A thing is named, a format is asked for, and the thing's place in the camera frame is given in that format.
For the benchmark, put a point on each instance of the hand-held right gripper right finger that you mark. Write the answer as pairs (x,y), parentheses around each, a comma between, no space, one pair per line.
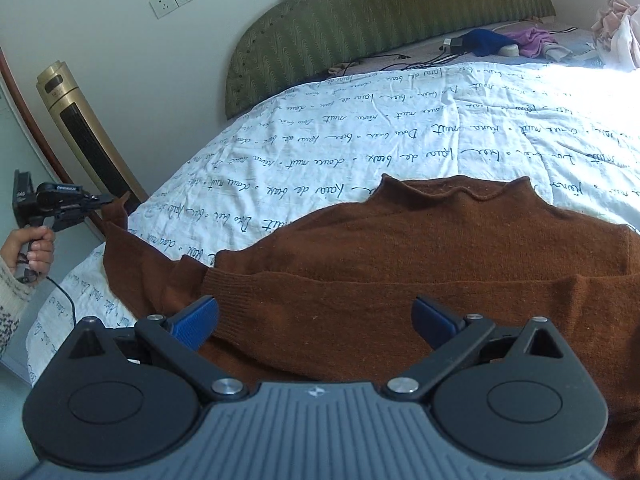
(431,321)

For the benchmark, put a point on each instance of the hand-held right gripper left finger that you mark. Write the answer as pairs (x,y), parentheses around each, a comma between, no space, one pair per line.
(196,322)

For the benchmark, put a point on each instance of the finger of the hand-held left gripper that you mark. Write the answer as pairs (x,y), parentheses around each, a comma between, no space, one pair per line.
(106,200)

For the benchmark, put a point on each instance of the brown knit sweater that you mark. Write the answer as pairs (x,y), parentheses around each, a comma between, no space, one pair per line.
(400,260)

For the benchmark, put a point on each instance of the person's left forearm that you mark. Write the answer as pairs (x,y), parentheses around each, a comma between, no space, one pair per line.
(11,305)

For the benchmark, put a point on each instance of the person's left hand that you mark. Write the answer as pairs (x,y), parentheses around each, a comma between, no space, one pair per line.
(40,256)

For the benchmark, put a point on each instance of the gold tower heater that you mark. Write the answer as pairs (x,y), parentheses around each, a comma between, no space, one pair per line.
(92,145)

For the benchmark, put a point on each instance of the white script-printed blanket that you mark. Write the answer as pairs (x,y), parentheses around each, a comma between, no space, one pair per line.
(350,130)

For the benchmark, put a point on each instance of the white charger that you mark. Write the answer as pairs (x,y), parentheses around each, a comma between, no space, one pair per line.
(454,44)

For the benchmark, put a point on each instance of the dark blue cloth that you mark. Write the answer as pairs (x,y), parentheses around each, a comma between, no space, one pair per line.
(485,42)

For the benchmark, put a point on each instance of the purple cloth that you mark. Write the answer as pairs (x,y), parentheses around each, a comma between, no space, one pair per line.
(532,42)

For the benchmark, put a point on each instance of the green padded headboard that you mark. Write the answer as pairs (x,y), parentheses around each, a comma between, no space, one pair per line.
(380,20)

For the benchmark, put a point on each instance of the grey bed sheet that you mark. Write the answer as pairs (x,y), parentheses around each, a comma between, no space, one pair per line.
(570,40)

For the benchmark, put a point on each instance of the pale bunched cloth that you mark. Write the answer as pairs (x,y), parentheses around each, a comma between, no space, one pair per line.
(625,45)

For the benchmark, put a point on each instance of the pink bunched cloth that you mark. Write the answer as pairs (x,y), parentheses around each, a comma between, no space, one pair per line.
(612,17)

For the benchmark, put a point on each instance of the brown wooden door frame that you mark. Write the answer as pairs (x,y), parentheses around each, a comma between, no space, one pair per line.
(30,115)

